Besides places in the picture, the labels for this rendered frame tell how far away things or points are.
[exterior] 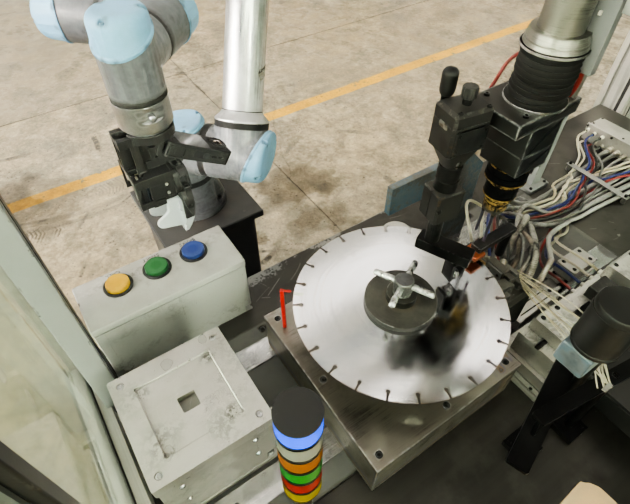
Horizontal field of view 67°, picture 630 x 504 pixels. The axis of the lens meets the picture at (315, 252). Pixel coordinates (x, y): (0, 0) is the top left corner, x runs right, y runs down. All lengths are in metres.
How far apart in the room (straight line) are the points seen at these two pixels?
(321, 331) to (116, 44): 0.45
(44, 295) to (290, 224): 1.65
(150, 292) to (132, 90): 0.35
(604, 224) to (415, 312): 0.70
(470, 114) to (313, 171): 1.94
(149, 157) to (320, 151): 1.95
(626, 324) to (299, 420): 0.36
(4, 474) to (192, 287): 0.56
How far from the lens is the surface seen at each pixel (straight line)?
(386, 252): 0.82
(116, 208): 2.47
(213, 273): 0.86
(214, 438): 0.71
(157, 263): 0.89
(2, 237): 0.60
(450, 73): 0.61
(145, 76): 0.66
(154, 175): 0.74
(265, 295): 1.01
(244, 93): 1.03
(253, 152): 1.02
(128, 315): 0.85
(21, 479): 0.37
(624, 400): 0.94
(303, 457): 0.47
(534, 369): 0.92
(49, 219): 2.55
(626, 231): 1.34
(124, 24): 0.64
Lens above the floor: 1.55
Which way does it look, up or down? 48 degrees down
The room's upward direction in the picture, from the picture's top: straight up
